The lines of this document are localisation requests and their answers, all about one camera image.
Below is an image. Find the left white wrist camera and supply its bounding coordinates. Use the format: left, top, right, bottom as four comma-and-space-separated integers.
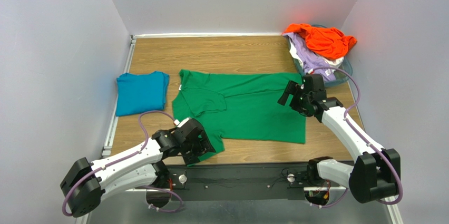
173, 118, 191, 128

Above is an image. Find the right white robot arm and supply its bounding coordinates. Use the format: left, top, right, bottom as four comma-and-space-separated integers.
278, 74, 404, 205

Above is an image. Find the orange t-shirt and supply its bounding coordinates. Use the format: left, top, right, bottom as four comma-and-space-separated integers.
282, 23, 358, 60

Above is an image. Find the green t-shirt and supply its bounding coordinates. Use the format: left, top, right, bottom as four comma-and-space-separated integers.
172, 69, 306, 154

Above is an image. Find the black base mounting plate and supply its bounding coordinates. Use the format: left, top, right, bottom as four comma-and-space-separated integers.
130, 162, 352, 201

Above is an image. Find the lavender t-shirt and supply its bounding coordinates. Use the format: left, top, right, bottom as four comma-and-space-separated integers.
286, 32, 337, 83

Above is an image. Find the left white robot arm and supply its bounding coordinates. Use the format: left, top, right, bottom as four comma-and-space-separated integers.
60, 118, 216, 218

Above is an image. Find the teal plastic basket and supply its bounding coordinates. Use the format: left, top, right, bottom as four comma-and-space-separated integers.
283, 33, 353, 87

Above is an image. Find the folded blue t-shirt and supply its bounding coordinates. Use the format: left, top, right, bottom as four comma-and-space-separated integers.
115, 71, 169, 116

